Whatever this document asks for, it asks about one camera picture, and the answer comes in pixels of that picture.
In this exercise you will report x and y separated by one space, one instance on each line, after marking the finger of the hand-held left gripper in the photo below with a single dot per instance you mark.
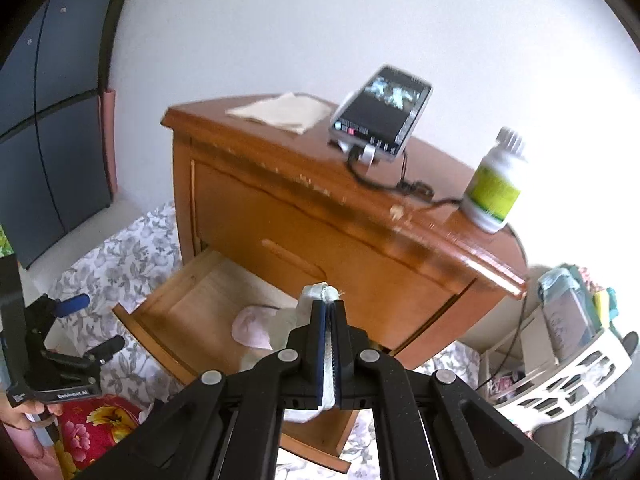
75 301
112 346

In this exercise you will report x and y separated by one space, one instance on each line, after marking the white phone stand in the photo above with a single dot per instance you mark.
370 154

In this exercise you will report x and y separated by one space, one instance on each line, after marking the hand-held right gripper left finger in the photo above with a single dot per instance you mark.
320 355

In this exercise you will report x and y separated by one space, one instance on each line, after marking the white bottle green label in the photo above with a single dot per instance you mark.
492 185

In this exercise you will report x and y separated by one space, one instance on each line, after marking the yellow sponge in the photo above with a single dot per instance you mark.
607 305

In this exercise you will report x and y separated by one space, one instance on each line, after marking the grey floral bedsheet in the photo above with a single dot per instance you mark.
125 240

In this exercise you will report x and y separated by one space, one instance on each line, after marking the teal cloth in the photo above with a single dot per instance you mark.
555 282

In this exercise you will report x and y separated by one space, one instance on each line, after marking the white lattice basket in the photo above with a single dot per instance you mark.
575 365

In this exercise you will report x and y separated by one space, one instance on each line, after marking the red floral blanket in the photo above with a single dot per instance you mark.
100 425

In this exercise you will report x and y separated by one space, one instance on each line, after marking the pink panel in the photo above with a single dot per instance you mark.
107 135

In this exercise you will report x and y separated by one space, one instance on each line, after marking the dark cloth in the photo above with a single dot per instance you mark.
605 452

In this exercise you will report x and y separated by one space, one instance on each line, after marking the grey cushion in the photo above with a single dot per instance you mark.
565 440

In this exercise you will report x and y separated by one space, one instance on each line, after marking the smartphone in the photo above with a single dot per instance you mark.
380 110

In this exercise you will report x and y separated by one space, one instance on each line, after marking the person's left hand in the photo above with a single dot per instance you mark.
25 442

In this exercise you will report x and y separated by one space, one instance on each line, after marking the wooden nightstand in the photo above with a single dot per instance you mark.
300 160

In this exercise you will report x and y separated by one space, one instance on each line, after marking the pink garment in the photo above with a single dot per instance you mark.
252 327

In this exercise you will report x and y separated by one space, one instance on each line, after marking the cream satin garment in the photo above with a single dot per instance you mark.
310 294

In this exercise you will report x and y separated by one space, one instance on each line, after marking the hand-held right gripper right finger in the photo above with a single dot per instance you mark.
339 355

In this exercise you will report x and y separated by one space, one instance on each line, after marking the pale printed book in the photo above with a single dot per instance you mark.
567 325

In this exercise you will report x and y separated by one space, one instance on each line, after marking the beige folded cloth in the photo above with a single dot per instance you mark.
280 112

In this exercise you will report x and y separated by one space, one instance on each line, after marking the green printed packet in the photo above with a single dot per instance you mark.
4 245

